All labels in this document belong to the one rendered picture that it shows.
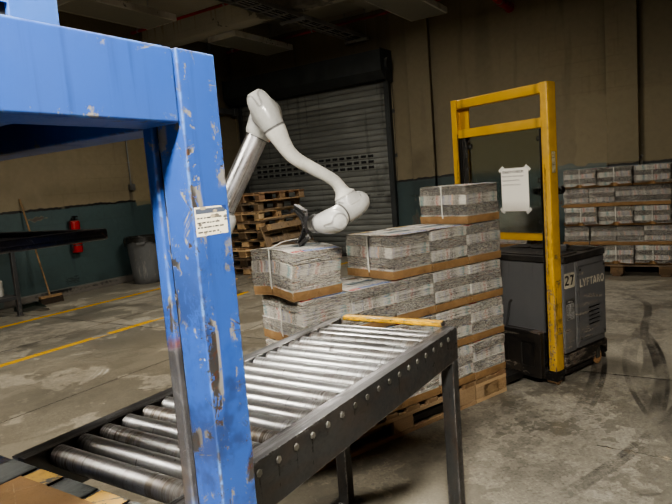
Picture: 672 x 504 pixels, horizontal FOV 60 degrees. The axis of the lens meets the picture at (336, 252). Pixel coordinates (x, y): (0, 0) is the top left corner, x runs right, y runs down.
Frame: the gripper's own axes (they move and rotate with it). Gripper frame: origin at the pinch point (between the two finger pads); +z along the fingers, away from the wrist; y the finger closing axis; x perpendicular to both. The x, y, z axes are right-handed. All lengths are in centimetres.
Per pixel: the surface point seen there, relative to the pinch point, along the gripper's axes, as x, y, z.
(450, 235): 92, 15, -18
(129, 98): -128, -19, -171
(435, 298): 78, 49, -15
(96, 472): -125, 46, -111
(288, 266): -13.7, 17.9, -16.0
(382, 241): 47, 13, -12
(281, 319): -10.4, 44.3, 1.8
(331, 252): 8.5, 14.4, -19.5
